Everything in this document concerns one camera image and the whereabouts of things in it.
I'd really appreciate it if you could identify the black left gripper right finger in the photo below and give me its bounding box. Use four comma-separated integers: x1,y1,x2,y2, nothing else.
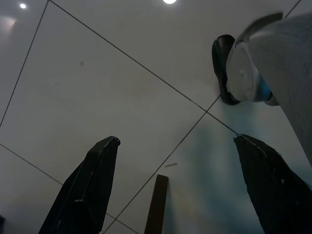
233,134,312,234

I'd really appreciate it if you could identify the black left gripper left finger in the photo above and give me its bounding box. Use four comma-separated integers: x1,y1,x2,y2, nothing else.
38,136,121,234

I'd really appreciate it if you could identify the brown wooden furniture leg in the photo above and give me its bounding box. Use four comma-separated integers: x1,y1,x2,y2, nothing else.
144,174,169,234

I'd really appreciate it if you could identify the grey robot leg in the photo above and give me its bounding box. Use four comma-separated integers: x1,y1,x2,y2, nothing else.
226,11,312,168

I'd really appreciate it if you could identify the black robot foot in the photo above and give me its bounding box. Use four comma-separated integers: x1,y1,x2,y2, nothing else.
211,34,242,106

